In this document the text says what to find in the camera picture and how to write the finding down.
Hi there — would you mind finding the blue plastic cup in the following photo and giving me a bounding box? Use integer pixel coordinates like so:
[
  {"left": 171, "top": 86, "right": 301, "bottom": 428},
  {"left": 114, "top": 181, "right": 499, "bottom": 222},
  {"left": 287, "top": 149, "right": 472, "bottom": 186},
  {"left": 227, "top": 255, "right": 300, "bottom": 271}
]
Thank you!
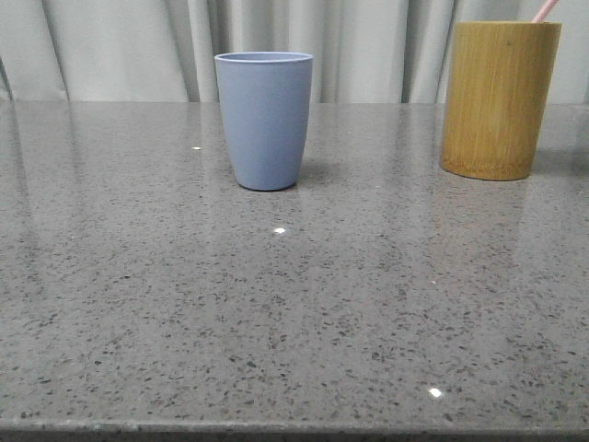
[{"left": 214, "top": 52, "right": 314, "bottom": 192}]

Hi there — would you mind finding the bamboo wooden cup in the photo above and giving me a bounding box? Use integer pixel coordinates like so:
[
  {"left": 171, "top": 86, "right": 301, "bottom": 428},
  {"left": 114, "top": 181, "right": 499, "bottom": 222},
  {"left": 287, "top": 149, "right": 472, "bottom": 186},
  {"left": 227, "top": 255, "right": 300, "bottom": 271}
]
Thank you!
[{"left": 440, "top": 21, "right": 561, "bottom": 180}]

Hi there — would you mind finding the grey-white curtain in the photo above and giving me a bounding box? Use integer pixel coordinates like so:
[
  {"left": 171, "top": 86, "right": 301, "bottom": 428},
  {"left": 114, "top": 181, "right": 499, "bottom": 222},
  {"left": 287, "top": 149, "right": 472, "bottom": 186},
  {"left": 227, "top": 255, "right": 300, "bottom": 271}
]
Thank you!
[{"left": 0, "top": 0, "right": 589, "bottom": 105}]

